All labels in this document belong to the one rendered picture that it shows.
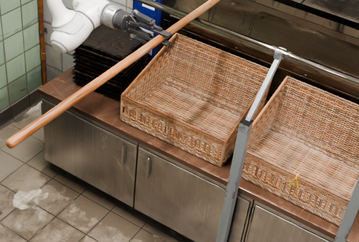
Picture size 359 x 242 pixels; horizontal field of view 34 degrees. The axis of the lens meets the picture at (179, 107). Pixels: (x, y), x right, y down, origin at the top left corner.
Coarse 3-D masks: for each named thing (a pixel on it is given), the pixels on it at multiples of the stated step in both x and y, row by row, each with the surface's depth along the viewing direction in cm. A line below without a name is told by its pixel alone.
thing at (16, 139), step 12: (216, 0) 251; (192, 12) 238; (180, 24) 230; (156, 36) 221; (144, 48) 213; (132, 60) 208; (108, 72) 199; (96, 84) 193; (72, 96) 186; (84, 96) 189; (60, 108) 181; (36, 120) 175; (48, 120) 177; (24, 132) 170; (12, 144) 167
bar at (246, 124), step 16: (144, 0) 252; (176, 16) 247; (224, 32) 237; (272, 48) 229; (272, 64) 229; (304, 64) 224; (320, 64) 222; (352, 80) 217; (256, 96) 228; (240, 128) 227; (240, 144) 231; (240, 160) 235; (240, 176) 244; (224, 208) 254; (352, 208) 217; (224, 224) 259; (352, 224) 221; (224, 240) 265; (336, 240) 228
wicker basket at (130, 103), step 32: (160, 64) 293; (192, 64) 295; (224, 64) 287; (256, 64) 279; (128, 96) 275; (160, 96) 296; (192, 96) 298; (224, 96) 291; (160, 128) 267; (192, 128) 256; (224, 128) 280; (224, 160) 259
